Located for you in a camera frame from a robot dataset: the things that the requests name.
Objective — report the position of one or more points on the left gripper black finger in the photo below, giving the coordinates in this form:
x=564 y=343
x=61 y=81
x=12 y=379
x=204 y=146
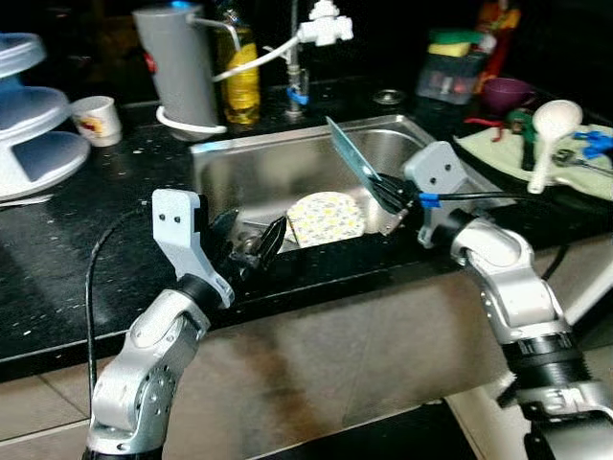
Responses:
x=227 y=233
x=271 y=243

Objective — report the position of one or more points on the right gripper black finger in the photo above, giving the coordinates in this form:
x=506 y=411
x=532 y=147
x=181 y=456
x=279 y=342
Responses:
x=382 y=181
x=388 y=202

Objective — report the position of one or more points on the light blue plate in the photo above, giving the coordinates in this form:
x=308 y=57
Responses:
x=354 y=153

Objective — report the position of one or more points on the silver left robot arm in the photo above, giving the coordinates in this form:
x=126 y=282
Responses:
x=144 y=364

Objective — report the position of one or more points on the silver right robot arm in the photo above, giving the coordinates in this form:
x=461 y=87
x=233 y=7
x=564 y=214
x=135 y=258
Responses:
x=508 y=278

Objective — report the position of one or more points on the steel kitchen sink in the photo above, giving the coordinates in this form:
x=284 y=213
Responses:
x=268 y=163

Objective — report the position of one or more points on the beige kitchen cabinet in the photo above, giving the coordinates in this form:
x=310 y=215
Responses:
x=335 y=345

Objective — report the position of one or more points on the yellow dotted plate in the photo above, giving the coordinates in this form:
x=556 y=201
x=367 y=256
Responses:
x=326 y=218

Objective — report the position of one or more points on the round metal drain plug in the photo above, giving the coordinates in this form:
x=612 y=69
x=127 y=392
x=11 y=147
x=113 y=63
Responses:
x=388 y=97

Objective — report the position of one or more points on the pale green cloth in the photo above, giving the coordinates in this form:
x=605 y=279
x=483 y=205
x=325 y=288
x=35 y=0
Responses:
x=498 y=153

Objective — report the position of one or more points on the clear plastic sponge container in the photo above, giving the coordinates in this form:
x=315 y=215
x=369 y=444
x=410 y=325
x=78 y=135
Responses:
x=448 y=81

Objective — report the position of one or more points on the metal faucet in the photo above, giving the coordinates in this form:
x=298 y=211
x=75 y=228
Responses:
x=297 y=72

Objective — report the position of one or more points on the purple cup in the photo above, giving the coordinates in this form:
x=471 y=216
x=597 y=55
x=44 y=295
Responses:
x=506 y=94

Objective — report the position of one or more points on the yellow liquid bottle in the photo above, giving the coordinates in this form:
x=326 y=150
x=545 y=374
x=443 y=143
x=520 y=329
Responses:
x=239 y=81

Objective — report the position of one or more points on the yellow green sponge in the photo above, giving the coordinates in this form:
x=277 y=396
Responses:
x=455 y=43

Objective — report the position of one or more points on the white faucet diverter valve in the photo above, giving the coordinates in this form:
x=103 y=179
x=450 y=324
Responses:
x=326 y=24

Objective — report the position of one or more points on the white rice spoon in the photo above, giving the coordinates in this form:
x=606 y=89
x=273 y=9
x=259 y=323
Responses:
x=556 y=120

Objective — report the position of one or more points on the white cup with print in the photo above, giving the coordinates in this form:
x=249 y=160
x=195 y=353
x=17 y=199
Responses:
x=96 y=125

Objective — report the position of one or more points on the grey water filter cylinder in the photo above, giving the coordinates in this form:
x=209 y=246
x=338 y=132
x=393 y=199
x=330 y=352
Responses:
x=177 y=67

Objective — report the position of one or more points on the small metal tool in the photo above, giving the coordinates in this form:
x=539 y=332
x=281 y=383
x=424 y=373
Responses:
x=579 y=163

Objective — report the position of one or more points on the red plastic utensil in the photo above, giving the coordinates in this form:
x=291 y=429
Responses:
x=500 y=34

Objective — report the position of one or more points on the small blue plastic item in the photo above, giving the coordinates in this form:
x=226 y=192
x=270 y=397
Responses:
x=594 y=142

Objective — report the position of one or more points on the white tiered rack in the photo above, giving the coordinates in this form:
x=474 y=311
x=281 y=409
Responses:
x=38 y=163

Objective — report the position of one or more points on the black floor mat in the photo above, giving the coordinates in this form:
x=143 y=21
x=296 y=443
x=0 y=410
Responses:
x=383 y=441

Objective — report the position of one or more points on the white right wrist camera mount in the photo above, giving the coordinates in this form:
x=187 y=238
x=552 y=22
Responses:
x=441 y=172

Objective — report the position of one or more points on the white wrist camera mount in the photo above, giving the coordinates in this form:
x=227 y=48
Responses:
x=441 y=172
x=177 y=225

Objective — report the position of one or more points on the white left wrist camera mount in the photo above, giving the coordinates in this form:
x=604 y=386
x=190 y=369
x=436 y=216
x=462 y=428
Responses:
x=177 y=225

